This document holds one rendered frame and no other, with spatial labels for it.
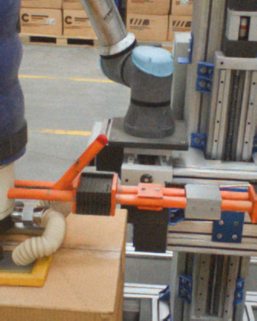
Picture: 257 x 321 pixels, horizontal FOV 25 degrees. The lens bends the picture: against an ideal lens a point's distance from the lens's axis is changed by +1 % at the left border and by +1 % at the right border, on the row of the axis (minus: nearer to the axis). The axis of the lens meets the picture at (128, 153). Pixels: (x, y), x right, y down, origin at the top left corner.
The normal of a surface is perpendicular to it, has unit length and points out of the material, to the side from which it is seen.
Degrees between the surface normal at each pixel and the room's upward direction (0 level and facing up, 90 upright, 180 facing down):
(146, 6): 90
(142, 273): 0
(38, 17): 88
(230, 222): 90
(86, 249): 0
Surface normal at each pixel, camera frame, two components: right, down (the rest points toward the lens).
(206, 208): -0.04, 0.36
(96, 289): 0.04, -0.93
